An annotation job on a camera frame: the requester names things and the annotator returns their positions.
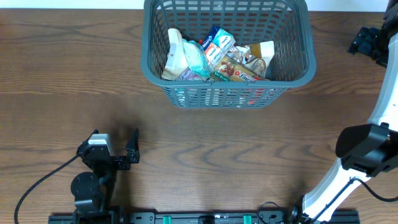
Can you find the Kleenex tissue multipack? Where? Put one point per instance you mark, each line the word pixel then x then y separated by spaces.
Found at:
pixel 215 46

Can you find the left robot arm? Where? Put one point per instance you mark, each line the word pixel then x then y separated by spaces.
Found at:
pixel 93 190

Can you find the beige snack bag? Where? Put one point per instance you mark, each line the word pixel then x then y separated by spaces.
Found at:
pixel 176 62

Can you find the grey plastic basket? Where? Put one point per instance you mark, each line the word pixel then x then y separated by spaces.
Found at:
pixel 286 23

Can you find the teal packet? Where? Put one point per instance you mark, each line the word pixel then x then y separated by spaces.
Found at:
pixel 196 59

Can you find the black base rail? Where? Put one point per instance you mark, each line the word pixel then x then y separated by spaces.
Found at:
pixel 264 216

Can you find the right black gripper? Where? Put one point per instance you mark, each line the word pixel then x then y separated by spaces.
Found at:
pixel 364 43

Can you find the red spaghetti package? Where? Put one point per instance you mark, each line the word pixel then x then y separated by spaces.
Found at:
pixel 229 70

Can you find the snack bag with barcode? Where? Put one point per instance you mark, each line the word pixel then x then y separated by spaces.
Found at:
pixel 257 57

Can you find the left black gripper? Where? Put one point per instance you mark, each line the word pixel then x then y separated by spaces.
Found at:
pixel 132 147

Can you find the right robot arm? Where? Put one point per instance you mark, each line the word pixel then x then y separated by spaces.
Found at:
pixel 362 151

